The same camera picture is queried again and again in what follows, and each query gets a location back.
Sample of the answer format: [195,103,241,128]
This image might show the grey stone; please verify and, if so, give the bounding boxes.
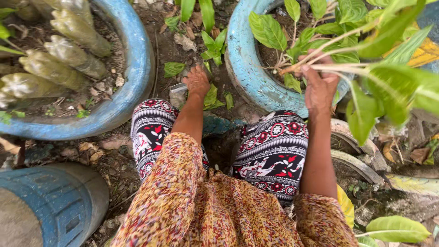
[173,33,197,52]

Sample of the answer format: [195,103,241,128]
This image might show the worn grey tyre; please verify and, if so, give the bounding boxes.
[331,149,385,186]
[331,118,392,173]

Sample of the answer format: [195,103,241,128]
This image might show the bunch of leafy green stems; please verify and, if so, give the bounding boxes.
[279,0,439,147]

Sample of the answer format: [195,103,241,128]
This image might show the heap of fallen green leaves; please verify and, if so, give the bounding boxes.
[203,84,234,111]

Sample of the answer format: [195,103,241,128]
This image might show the yellow painted tyre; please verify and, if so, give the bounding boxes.
[382,21,439,68]

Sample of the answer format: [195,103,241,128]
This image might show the large pale green leaf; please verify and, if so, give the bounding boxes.
[356,215,432,244]

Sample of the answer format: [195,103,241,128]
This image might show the green leafy plant in planter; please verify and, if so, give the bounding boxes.
[248,0,365,94]

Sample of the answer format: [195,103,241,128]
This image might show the yellow red floral blouse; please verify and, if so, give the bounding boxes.
[111,132,359,247]

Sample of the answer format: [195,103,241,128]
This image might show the small green seedling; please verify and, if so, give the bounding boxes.
[200,28,228,68]

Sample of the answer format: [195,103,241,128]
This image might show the blue painted stone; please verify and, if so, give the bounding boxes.
[202,113,246,138]

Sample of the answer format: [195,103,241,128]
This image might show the yellow leaf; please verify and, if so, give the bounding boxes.
[336,184,355,229]

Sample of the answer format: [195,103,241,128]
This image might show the blue plastic drum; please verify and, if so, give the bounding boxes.
[0,163,110,247]

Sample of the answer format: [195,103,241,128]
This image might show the black red patterned trousers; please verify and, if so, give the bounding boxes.
[130,98,309,207]

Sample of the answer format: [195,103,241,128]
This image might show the person's right hand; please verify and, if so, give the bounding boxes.
[295,51,340,116]

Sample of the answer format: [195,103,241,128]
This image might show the clear plastic scrap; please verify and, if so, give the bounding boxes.
[169,83,189,107]

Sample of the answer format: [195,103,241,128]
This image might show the light blue tyre planter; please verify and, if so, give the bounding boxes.
[225,0,354,119]

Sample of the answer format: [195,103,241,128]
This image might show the person's left hand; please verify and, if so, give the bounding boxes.
[183,65,211,99]

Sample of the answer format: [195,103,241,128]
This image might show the long green leaves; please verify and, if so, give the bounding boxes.
[164,0,216,33]

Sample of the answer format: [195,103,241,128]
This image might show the large blue tyre planter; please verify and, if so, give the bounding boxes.
[0,0,156,141]

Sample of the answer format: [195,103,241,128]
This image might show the fallen green leaf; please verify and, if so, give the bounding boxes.
[163,62,186,78]

